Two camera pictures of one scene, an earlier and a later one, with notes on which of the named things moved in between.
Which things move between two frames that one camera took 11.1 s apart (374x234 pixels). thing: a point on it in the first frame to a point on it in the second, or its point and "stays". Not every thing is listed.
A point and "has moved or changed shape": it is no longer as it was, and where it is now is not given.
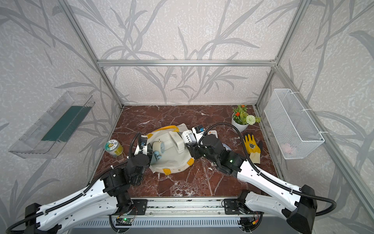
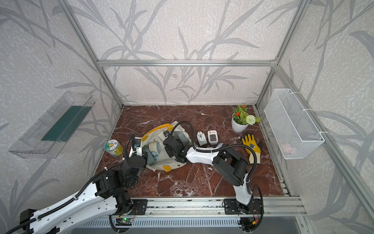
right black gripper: x=194 y=149 to x=168 y=153
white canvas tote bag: x=171 y=160 has moved or changed shape
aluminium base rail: x=183 y=207 stays
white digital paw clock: x=214 y=132 stays
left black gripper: x=147 y=160 stays
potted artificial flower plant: x=241 y=119 stays
